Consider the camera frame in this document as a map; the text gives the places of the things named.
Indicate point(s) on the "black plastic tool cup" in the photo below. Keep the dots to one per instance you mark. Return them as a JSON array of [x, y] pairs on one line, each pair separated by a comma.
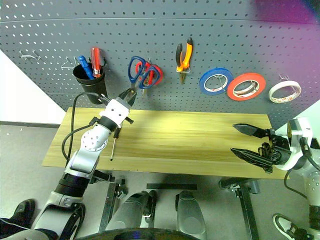
[[95, 90]]

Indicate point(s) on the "black metal table leg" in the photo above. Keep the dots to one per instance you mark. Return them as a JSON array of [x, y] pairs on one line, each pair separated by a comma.
[[246, 212], [108, 205]]

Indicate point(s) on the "grey robot leg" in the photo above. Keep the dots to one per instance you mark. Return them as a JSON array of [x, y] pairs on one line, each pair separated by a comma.
[[130, 210], [190, 212]]

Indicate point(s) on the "grey left robot leg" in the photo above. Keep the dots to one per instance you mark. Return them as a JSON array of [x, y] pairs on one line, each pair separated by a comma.
[[130, 210]]

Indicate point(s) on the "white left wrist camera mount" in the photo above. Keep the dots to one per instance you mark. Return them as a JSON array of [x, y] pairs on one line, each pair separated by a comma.
[[115, 110]]

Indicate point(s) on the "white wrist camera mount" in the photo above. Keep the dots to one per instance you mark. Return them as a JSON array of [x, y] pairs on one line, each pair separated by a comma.
[[296, 125], [115, 110]]

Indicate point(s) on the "white tape roll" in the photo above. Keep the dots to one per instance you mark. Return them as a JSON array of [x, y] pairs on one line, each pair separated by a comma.
[[285, 83]]

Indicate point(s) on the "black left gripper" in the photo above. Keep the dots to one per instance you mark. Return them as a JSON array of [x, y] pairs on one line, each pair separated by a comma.
[[128, 102]]

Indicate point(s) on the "grey metal pegboard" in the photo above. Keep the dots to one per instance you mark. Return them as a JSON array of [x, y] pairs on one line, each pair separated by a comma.
[[175, 30]]

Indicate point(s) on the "blue tape roll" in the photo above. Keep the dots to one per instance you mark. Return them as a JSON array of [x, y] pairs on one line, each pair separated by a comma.
[[215, 69]]

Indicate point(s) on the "dark trouser leg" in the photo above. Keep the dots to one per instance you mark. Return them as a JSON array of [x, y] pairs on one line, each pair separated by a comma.
[[10, 223]]

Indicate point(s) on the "grey right robot leg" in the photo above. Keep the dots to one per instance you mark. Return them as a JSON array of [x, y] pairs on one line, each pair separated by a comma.
[[190, 212]]

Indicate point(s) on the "white black sneaker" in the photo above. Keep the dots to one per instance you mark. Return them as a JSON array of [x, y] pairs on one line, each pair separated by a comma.
[[285, 225]]

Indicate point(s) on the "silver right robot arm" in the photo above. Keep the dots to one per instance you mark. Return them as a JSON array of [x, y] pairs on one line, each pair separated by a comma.
[[313, 182]]

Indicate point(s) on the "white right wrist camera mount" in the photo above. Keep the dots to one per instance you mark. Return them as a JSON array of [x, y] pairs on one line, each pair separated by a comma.
[[296, 125]]

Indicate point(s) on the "red tape roll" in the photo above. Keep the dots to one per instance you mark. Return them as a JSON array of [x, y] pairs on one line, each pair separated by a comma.
[[246, 75]]

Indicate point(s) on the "black shoe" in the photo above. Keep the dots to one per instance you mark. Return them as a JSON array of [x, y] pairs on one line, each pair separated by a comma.
[[23, 212]]

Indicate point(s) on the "orange black needle-nose pliers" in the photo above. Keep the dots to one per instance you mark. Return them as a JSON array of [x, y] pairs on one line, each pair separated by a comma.
[[182, 67]]

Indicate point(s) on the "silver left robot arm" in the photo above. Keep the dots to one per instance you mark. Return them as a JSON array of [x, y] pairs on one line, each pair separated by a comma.
[[85, 155]]

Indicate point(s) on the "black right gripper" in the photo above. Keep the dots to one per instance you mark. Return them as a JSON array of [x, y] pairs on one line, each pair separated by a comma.
[[277, 147]]

